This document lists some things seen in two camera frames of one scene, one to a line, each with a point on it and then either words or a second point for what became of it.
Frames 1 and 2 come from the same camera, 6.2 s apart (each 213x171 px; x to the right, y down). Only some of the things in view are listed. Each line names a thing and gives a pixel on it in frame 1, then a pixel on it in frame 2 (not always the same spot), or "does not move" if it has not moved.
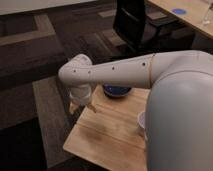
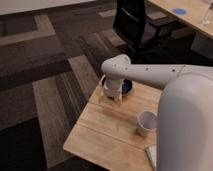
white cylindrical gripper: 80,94 -> 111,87
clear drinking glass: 208,19 does not move
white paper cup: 142,123 does not move
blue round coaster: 179,11 does not move
